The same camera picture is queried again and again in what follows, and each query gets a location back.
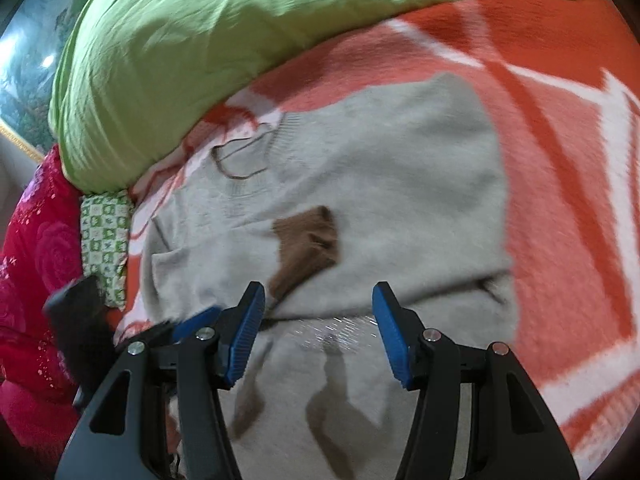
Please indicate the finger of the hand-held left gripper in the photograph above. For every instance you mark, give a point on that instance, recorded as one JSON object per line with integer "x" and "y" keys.
{"x": 195, "y": 321}

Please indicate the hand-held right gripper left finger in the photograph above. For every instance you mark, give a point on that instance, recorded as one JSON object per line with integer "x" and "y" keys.
{"x": 245, "y": 330}

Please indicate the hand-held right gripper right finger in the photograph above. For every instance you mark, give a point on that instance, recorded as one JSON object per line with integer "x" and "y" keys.
{"x": 392, "y": 330}

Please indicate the grey knit sweater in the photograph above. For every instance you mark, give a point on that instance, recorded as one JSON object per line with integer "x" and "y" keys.
{"x": 390, "y": 185}

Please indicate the red floral quilt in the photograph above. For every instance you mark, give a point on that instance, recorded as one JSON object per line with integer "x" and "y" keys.
{"x": 40, "y": 250}

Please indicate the green checked pillow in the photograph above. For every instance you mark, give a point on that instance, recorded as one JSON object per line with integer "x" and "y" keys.
{"x": 105, "y": 240}

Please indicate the orange and white blanket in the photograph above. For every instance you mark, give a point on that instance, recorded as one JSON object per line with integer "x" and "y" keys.
{"x": 560, "y": 185}

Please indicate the gold-framed landscape painting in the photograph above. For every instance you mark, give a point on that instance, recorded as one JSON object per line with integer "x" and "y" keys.
{"x": 30, "y": 70}

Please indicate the light green quilt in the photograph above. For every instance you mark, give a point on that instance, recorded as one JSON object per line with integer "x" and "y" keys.
{"x": 200, "y": 50}

